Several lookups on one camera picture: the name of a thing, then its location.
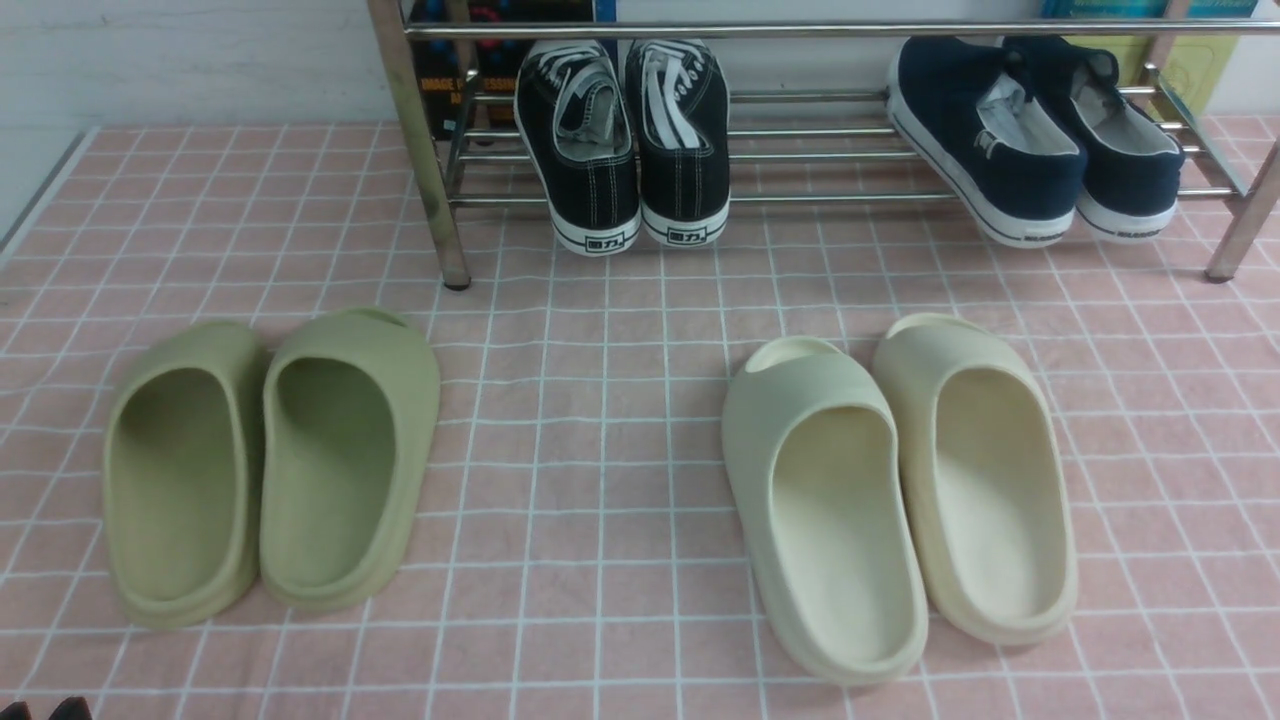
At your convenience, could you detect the navy slip-on shoe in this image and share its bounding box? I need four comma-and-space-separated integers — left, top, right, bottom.
887, 36, 1088, 249
1001, 35, 1185, 243

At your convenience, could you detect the silver metal shoe rack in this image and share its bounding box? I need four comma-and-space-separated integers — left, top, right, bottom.
367, 1, 1277, 291

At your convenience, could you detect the left cream foam slide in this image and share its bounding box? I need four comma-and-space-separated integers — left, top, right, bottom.
721, 336, 928, 685

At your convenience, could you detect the cream foam slide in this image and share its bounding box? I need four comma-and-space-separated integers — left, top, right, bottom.
872, 313, 1078, 646
721, 336, 928, 685

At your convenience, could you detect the pink checkered floor mat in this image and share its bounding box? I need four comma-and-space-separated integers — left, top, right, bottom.
1, 124, 1277, 719

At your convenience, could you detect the left black canvas sneaker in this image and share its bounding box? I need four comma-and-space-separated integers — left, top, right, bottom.
515, 40, 641, 258

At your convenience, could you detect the black canvas sneaker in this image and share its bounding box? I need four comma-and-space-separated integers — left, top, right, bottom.
623, 38, 731, 249
515, 40, 641, 258

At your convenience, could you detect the right black canvas sneaker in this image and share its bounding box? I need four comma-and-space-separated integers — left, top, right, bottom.
623, 38, 731, 249

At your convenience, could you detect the right green foam slide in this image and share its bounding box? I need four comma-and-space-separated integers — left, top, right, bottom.
259, 307, 442, 612

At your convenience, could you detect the green foam slide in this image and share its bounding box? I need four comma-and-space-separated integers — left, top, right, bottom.
259, 307, 442, 612
101, 320, 269, 629

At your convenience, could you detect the dark printed box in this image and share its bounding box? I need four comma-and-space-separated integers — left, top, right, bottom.
412, 1, 617, 141

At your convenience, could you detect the right cream foam slide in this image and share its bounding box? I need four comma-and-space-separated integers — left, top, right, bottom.
872, 313, 1078, 646

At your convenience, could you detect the left green foam slide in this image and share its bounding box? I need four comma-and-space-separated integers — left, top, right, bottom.
101, 320, 269, 629

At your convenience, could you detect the blue and yellow box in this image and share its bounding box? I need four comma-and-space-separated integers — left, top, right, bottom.
1041, 1, 1257, 114

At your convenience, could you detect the dark object bottom left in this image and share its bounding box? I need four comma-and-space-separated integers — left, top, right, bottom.
0, 696, 93, 720

